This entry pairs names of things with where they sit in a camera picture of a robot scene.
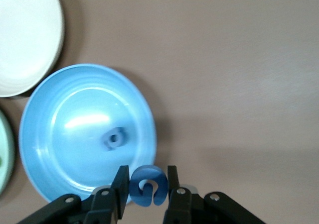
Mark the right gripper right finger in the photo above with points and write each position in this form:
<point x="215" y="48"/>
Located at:
<point x="179" y="209"/>

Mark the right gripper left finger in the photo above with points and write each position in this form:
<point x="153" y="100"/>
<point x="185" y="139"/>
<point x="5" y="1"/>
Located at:
<point x="109" y="206"/>

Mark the blue letter G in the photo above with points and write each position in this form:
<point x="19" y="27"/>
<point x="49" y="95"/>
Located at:
<point x="149" y="171"/>

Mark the blue plate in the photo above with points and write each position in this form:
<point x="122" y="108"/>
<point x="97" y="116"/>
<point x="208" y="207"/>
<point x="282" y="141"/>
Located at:
<point x="74" y="109"/>

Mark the green plate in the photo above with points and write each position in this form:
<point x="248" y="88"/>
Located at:
<point x="5" y="146"/>

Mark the brown table cover sheet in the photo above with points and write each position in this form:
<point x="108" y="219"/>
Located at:
<point x="224" y="59"/>

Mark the beige plate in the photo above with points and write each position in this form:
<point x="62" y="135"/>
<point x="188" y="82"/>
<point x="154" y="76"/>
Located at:
<point x="25" y="34"/>

